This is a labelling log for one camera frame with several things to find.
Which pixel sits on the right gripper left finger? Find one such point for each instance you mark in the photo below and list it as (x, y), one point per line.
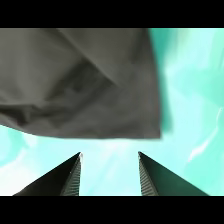
(63, 180)

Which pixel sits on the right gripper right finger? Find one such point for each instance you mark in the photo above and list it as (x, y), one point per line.
(156, 180)

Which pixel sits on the dark grey garment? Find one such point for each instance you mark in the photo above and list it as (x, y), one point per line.
(76, 83)

